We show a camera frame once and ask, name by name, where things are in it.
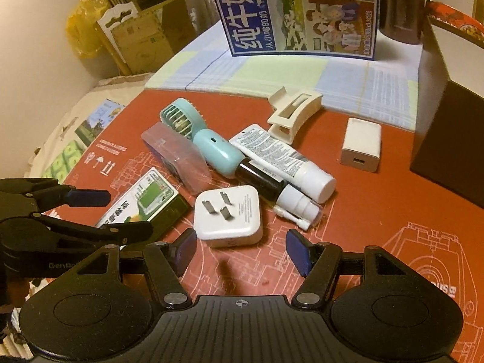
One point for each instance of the dark spray bottle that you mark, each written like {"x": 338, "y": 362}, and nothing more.
{"x": 261, "y": 181}

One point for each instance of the white chair back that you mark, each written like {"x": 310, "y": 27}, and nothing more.
{"x": 109, "y": 19}

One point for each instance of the plaid tablecloth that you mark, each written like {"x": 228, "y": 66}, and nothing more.
{"x": 211, "y": 75}

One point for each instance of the white usb charger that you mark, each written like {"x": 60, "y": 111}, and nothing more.
{"x": 359, "y": 143}

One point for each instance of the brown cardboard box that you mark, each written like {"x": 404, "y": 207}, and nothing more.
{"x": 140, "y": 45}

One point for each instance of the white cream tube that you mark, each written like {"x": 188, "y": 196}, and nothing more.
{"x": 279, "y": 155}

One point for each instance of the red instant noodle bowl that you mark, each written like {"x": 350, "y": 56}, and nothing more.
{"x": 453, "y": 15}

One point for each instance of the yellow plastic bag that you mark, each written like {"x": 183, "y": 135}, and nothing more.
{"x": 81, "y": 26}

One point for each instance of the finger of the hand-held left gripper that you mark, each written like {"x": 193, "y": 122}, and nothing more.
{"x": 124, "y": 230}
{"x": 87, "y": 197}

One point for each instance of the small green box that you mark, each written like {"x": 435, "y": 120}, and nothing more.
{"x": 151, "y": 196}

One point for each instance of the teal handheld fan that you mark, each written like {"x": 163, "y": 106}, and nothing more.
{"x": 215, "y": 151}

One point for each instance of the brown metal thermos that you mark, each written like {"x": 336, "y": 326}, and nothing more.
{"x": 400, "y": 11}

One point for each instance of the pink translucent plastic case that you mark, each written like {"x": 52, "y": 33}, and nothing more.
{"x": 177, "y": 155}

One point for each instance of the red printed cardboard sheet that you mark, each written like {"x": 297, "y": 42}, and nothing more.
{"x": 378, "y": 211}

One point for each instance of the blue printed milk carton box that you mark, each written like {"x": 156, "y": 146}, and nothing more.
{"x": 264, "y": 15}

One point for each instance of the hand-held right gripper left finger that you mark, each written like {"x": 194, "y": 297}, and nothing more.
{"x": 186, "y": 252}

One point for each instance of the white hair claw clip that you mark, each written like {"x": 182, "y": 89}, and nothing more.
{"x": 279, "y": 130}

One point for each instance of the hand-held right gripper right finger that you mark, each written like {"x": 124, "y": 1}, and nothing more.
{"x": 298, "y": 252}

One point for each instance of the white plug adapter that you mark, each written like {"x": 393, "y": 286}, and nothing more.
{"x": 242, "y": 211}

